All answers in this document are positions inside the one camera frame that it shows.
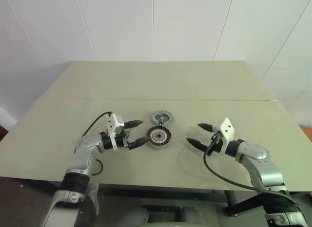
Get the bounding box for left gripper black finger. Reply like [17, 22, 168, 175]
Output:
[123, 120, 144, 129]
[128, 137, 149, 150]

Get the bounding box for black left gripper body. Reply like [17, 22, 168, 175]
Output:
[116, 128, 130, 149]

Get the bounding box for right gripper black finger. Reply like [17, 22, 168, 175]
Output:
[197, 123, 214, 133]
[186, 137, 208, 152]

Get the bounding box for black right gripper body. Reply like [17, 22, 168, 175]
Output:
[207, 130, 223, 153]

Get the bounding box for round motor with copper windings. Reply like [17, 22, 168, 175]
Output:
[145, 125, 173, 150]

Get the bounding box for round silver motor cover plate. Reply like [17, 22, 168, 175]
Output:
[150, 110, 175, 126]

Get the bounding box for grey rounded shape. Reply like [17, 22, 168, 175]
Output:
[135, 207, 151, 227]

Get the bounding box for orange object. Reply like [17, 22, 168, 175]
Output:
[301, 126, 312, 140]

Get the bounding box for dark red object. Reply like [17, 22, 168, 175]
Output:
[0, 123, 9, 141]

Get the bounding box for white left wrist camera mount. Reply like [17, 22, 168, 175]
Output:
[106, 113, 125, 151]

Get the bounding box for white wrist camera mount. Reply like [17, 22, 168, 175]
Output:
[106, 113, 125, 151]
[212, 117, 236, 155]

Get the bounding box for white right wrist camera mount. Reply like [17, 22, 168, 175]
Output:
[212, 117, 236, 155]

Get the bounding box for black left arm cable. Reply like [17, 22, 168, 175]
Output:
[82, 112, 113, 176]

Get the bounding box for grey metal table frame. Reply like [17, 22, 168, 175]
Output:
[96, 183, 259, 217]

